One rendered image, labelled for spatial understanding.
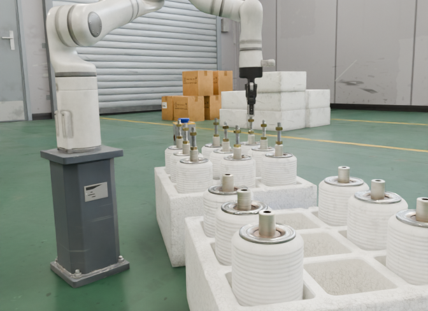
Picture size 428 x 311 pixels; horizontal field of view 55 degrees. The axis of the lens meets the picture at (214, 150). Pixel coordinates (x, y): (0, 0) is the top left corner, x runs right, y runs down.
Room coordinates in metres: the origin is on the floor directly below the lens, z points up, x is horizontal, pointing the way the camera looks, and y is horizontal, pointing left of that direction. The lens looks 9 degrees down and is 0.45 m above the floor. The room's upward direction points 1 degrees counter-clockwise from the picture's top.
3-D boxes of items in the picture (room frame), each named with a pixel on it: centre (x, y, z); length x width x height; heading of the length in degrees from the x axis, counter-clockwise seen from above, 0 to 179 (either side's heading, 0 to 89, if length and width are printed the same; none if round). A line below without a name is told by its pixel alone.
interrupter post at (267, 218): (0.53, -0.07, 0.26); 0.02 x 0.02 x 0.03
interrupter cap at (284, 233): (0.53, -0.07, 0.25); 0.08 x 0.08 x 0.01
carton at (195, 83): (5.16, 0.18, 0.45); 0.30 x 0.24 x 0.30; 44
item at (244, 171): (1.09, -0.06, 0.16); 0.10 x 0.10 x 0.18
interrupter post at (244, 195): (0.64, -0.05, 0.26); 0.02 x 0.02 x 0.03
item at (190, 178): (1.06, 0.05, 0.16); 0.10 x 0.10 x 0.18
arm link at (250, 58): (1.35, -0.14, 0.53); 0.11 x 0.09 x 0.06; 87
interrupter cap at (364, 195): (0.69, -0.28, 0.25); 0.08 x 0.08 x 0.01
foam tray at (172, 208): (1.20, -0.04, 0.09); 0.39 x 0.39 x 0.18; 13
